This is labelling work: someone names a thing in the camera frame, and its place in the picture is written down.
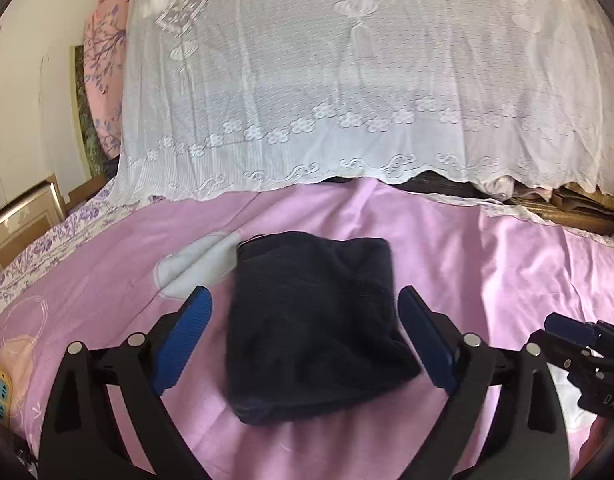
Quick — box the pink floral pillow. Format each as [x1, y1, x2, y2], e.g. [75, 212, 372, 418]
[83, 0, 130, 159]

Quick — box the person's right hand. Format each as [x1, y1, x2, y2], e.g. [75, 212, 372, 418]
[578, 417, 610, 466]

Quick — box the white lace cover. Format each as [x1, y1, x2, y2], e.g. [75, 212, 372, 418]
[113, 0, 614, 203]

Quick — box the woven bamboo mat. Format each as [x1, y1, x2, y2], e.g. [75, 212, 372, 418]
[508, 183, 614, 235]

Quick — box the pink bed sheet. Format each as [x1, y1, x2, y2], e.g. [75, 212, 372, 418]
[0, 179, 614, 479]

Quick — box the navy school cardigan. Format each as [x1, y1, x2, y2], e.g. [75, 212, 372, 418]
[226, 232, 421, 426]

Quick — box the wooden picture frame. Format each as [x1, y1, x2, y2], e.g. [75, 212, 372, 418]
[0, 176, 66, 272]

